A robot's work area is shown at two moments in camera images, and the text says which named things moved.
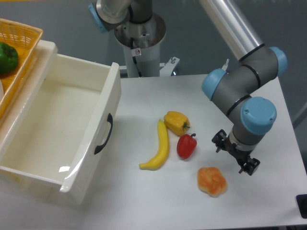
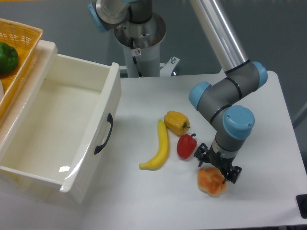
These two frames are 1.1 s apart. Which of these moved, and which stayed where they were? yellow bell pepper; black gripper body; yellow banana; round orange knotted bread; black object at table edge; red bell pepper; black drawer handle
Moved: black gripper body
Stayed: black object at table edge; yellow bell pepper; black drawer handle; round orange knotted bread; yellow banana; red bell pepper
